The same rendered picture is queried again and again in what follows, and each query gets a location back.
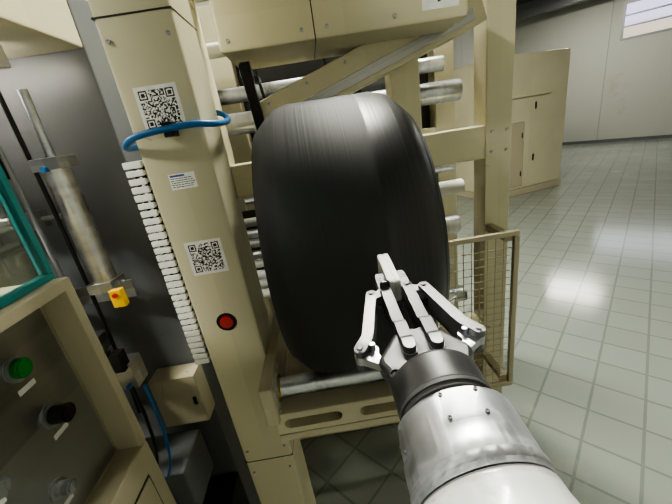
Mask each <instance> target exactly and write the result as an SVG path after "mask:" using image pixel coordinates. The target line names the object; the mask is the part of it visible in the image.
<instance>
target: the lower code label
mask: <svg viewBox="0 0 672 504"><path fill-rule="evenodd" d="M183 244H184V247H185V250H186V253H187V256H188V259H189V262H190V265H191V268H192V271H193V274H194V276H199V275H205V274H211V273H217V272H223V271H229V268H228V265H227V261H226V258H225V255H224V251H223V248H222V244H221V241H220V238H213V239H207V240H201V241H195V242H189V243H183Z"/></svg>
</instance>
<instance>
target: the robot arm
mask: <svg viewBox="0 0 672 504"><path fill-rule="evenodd" d="M377 261H378V273H379V274H376V275H375V284H376V288H377V291H374V290H369V291H367V292H366V297H365V306H364V316H363V325H362V335H361V337H360V338H359V340H358V342H357V343H356V345H355V347H354V355H355V362H356V368H357V370H359V371H362V372H363V371H366V370H367V369H368V368H372V369H375V370H379V371H380V373H381V376H382V377H383V379H384V380H386V381H387V382H388V384H389V385H390V388H391V391H392V394H393V398H394V401H395V405H396V408H397V412H398V415H399V419H400V423H399V425H398V432H399V443H400V447H399V449H400V451H401V454H402V457H403V461H404V474H405V478H406V481H407V485H408V489H409V493H410V502H411V504H580V503H579V502H578V501H577V499H576V498H575V497H574V496H573V495H572V494H571V493H570V491H569V490H568V488H567V487H566V486H565V484H564V483H563V481H562V480H561V479H560V477H559V476H558V475H557V472H556V469H555V467H554V465H553V464H552V462H551V461H550V459H549V458H548V456H547V455H546V454H545V453H543V451H542V450H541V448H540V447H539V445H538V443H537V442H536V440H535V439H534V437H533V436H532V434H531V433H530V431H529V429H528V428H527V426H526V425H525V423H524V422H523V420H522V419H521V417H520V415H519V414H518V412H517V411H516V409H515V408H514V406H513V405H512V403H511V402H510V400H509V399H507V398H506V397H505V396H504V395H502V394H501V393H499V392H498V391H496V390H493V389H491V388H490V386H489V384H488V383H487V381H486V379H485V378H484V376H483V374H482V373H481V371H480V369H479V368H478V366H477V364H476V363H475V361H474V360H473V352H474V351H482V350H483V349H484V342H485V333H486V328H485V326H484V325H482V324H480V323H478V322H476V321H474V320H472V319H470V318H468V317H466V316H465V315H464V314H463V313H461V312H460V311H459V310H458V309H457V308H456V307H455V306H454V305H452V304H451V303H450V302H449V301H448V300H447V299H446V298H445V297H444V296H442V295H441V294H440V293H439V292H438V291H437V290H436V289H435V288H433V287H432V286H431V285H430V284H429V283H428V282H426V281H421V282H419V283H418V284H412V283H411V282H410V281H409V280H408V278H407V276H406V274H405V272H404V271H402V270H398V271H396V270H395V268H394V266H393V264H392V261H391V259H390V257H389V255H388V254H387V253H385V254H383V255H382V254H379V255H377ZM401 299H402V301H403V305H405V307H406V310H407V312H408V314H409V316H410V319H411V321H412V323H413V325H414V328H415V329H409V327H408V324H407V322H406V320H405V319H404V318H403V316H402V314H401V311H400V309H399V307H398V304H397V302H396V300H397V301H399V300H401ZM380 306H382V308H383V310H384V313H385V316H386V319H387V322H388V324H389V327H390V330H391V333H392V336H393V337H392V339H391V341H390V342H389V344H388V346H387V348H386V349H385V351H384V353H383V355H382V356H381V355H380V354H379V348H378V346H376V335H377V315H378V307H380ZM426 310H427V311H428V312H429V313H430V314H431V315H432V316H433V317H434V318H435V319H436V320H437V321H438V322H439V323H440V324H441V325H442V326H443V327H444V328H445V329H446V330H447V331H448V332H449V333H450V334H451V335H450V334H448V333H446V332H444V331H442V330H440V329H438V328H437V326H436V324H435V322H434V320H433V318H432V317H431V315H428V313H427V311H426Z"/></svg>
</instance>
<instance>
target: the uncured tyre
mask: <svg viewBox="0 0 672 504"><path fill-rule="evenodd" d="M251 165H252V185H253V196H254V205H255V214H256V221H257V228H258V235H259V241H260V247H261V253H262V258H263V263H264V268H265V273H266V278H267V283H268V287H269V291H270V295H271V299H272V303H273V307H274V311H275V314H276V318H277V321H278V324H279V327H280V330H281V333H282V336H283V339H284V341H285V343H286V346H287V348H288V350H289V351H290V353H291V354H292V356H293V357H295V358H296V359H297V360H299V361H300V362H302V363H303V364H304V365H306V366H307V367H309V368H310V369H311V370H313V371H314V372H323V373H335V372H341V371H346V370H352V369H357V368H356V362H355V355H354V347H355V345H356V343H357V342H358V340H359V338H360V337H361V335H362V325H363V316H364V306H365V297H366V292H367V291H369V290H374V291H377V288H376V284H375V275H376V274H379V273H378V261H377V255H379V254H382V255H383V254H385V253H387V254H388V255H389V257H390V259H391V261H392V264H393V266H394V268H395V270H396V271H398V270H402V271H404V272H405V274H406V276H407V278H408V280H409V281H410V282H411V283H412V284H418V283H419V282H421V281H426V282H428V283H429V284H430V285H431V286H432V287H433V288H435V289H436V290H437V291H438V292H439V293H440V294H441V295H442V296H444V297H445V298H446V299H447V300H449V292H450V257H449V243H448V233H447V225H446V218H445V212H444V206H443V201H442V196H441V191H440V186H439V182H438V178H437V174H436V171H435V167H434V164H433V160H432V157H431V154H430V151H429V149H428V146H427V143H426V141H425V138H424V136H423V134H422V132H421V130H420V128H419V126H418V124H417V123H416V121H415V120H414V118H413V117H412V116H411V115H410V114H409V113H408V112H407V111H406V110H404V109H403V108H402V107H401V106H400V105H398V104H397V103H396V102H395V101H394V100H392V99H391V98H390V97H389V96H387V95H385V94H381V93H374V92H361V93H355V94H349V95H342V96H336V97H329V98H323V99H317V100H310V101H304V102H298V103H291V104H285V105H283V106H281V107H279V108H277V109H274V110H272V111H270V112H269V114H268V115H267V117H266V118H265V120H264V121H263V123H262V124H261V125H260V127H259V128H258V130H257V131H256V133H255V134H254V137H253V142H252V155H251ZM392 337H393V336H392V333H391V330H390V327H389V324H388V322H387V319H386V316H385V313H384V310H383V308H382V306H380V307H378V315H377V335H376V346H378V348H379V354H380V355H381V356H382V355H383V353H384V351H385V349H386V348H387V346H388V344H389V342H390V341H391V339H392Z"/></svg>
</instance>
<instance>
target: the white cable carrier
mask: <svg viewBox="0 0 672 504"><path fill-rule="evenodd" d="M122 166H123V169H124V170H131V169H132V170H133V171H130V172H126V176H127V178H133V177H135V179H133V180H129V181H128V182H129V184H130V186H131V187H132V186H138V187H136V188H132V189H131V190H132V193H133V195H136V194H141V195H138V196H134V199H135V201H136V203H140V202H144V203H142V204H138V208H139V210H144V209H147V211H143V212H141V213H140V214H141V217H142V218H146V217H149V218H148V219H144V220H143V223H144V225H145V226H147V225H151V226H148V227H146V228H145V229H146V231H147V233H152V234H149V235H148V237H149V240H150V241H152V240H156V241H153V242H151V244H152V247H158V248H155V249H154V252H155V255H157V254H160V255H157V256H156V258H157V261H158V262H159V263H158V264H159V267H160V269H162V268H165V269H163V270H162V274H163V275H167V274H168V275H167V276H164V280H165V282H167V281H169V282H167V283H166V285H167V288H171V289H169V290H168V291H169V294H170V295H172V296H171V298H172V301H175V300H176V301H175V302H174V303H173V304H174V307H177V308H176V309H175V310H176V313H179V314H178V318H179V320H181V319H182V320H181V321H180V323H181V325H184V326H183V327H182V328H183V331H185V332H184V334H185V337H187V338H186V340H187V343H189V344H188V346H189V348H190V349H191V348H192V349H191V353H192V354H193V359H195V361H194V362H195V364H196V365H199V364H205V363H209V362H210V359H211V357H210V354H209V351H208V349H207V346H206V343H205V340H204V337H203V334H202V331H201V328H200V325H199V322H198V321H197V317H196V314H195V311H194V308H193V305H192V304H191V303H192V302H191V299H190V298H189V297H190V296H189V293H188V291H187V288H186V285H185V282H184V279H183V276H182V273H181V270H180V267H179V264H178V262H177V259H176V256H175V253H174V250H173V247H172V244H171V241H170V238H169V235H168V233H167V230H166V227H165V224H164V221H163V218H162V215H161V212H160V209H159V206H158V204H157V201H156V198H155V195H154V192H153V191H152V190H153V189H152V186H151V184H150V180H149V177H148V176H147V172H146V169H145V168H144V167H145V166H144V163H143V160H139V161H133V162H127V163H122ZM137 168H139V169H138V170H136V169H137ZM139 176H142V177H140V178H139ZM144 184H145V185H144ZM153 232H154V233H153ZM160 261H162V262H160ZM171 267H173V268H171ZM176 280H178V281H176ZM180 286H181V287H180ZM180 293H181V294H180ZM182 299H183V300H182Z"/></svg>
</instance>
